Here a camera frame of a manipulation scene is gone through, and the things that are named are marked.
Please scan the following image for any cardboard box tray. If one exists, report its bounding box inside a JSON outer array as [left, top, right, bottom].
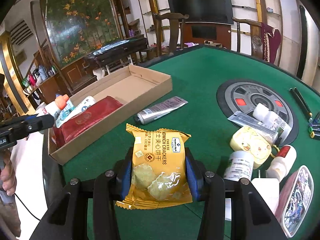
[[48, 64, 172, 165]]

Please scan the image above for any flower painting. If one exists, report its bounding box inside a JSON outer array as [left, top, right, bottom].
[[40, 0, 120, 67]]

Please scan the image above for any wooden chair with cloth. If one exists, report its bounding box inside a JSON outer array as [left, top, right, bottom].
[[233, 17, 266, 61]]

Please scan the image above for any cartoon transparent pencil case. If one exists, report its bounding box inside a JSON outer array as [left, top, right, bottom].
[[275, 165, 314, 238]]

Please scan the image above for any black television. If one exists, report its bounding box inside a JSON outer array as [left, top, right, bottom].
[[168, 0, 234, 25]]

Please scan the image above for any wooden chair left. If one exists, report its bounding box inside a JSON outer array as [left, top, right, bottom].
[[152, 12, 189, 57]]

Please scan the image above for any silver tube black cap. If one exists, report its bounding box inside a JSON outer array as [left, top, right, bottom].
[[133, 96, 188, 125]]

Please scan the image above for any white square charger block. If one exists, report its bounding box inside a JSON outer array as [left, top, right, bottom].
[[224, 169, 281, 222]]

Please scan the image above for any white bottle orange cap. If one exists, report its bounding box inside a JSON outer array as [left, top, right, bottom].
[[44, 94, 72, 121]]

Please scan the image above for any white pill bottle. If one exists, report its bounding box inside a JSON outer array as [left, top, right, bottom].
[[223, 151, 254, 181]]

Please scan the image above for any green-capped marker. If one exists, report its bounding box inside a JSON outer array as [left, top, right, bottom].
[[308, 126, 320, 133]]

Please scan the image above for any yellow-capped marker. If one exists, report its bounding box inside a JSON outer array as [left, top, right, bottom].
[[310, 131, 320, 140]]

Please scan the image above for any maroon cloth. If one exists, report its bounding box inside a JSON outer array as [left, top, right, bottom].
[[261, 23, 281, 64]]

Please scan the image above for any white lotion bottle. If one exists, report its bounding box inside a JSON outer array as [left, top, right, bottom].
[[253, 103, 292, 143]]

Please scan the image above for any black piano keyboard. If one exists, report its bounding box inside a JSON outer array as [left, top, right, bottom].
[[85, 36, 148, 67]]

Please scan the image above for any yellow cartoon case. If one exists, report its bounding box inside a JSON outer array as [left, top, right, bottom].
[[229, 126, 272, 170]]

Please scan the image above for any white blue cartoon packet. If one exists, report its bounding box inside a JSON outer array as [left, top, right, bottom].
[[55, 96, 96, 128]]

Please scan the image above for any white bottle red cap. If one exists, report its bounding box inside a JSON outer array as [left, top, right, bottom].
[[266, 145, 297, 182]]

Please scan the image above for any person's left hand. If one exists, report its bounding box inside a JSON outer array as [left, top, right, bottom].
[[1, 150, 17, 196]]

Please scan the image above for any red foil packet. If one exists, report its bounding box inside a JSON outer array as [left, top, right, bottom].
[[53, 96, 123, 148]]

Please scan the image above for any yellow cracker packet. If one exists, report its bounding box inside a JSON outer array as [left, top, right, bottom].
[[116, 124, 193, 210]]

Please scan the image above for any silver flat tube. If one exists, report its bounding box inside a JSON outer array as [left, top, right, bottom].
[[227, 111, 278, 145]]

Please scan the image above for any black marker pen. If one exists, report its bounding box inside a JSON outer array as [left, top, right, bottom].
[[290, 88, 312, 123], [293, 87, 312, 117]]

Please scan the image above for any purple-capped marker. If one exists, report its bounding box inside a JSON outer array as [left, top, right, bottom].
[[309, 123, 320, 127]]

